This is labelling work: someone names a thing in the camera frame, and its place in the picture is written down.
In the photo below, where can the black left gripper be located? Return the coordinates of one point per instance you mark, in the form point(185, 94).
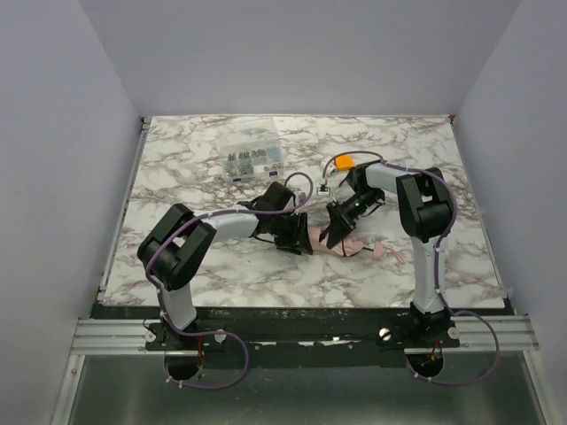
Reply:
point(301, 233)

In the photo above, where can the white orange small device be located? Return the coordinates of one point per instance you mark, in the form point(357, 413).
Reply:
point(339, 164)

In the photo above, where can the aluminium frame rail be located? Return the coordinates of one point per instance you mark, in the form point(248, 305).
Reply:
point(132, 337)

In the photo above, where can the pink folding umbrella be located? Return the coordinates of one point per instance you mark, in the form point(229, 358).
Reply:
point(350, 246)

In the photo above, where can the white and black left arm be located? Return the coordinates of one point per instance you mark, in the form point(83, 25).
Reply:
point(175, 248)

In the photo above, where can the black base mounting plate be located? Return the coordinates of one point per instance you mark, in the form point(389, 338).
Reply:
point(230, 337)

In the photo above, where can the clear plastic organizer box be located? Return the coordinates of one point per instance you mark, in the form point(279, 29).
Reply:
point(246, 162)

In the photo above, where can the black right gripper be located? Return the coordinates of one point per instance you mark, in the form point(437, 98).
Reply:
point(337, 218)

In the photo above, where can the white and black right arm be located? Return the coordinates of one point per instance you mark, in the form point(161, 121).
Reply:
point(427, 209)

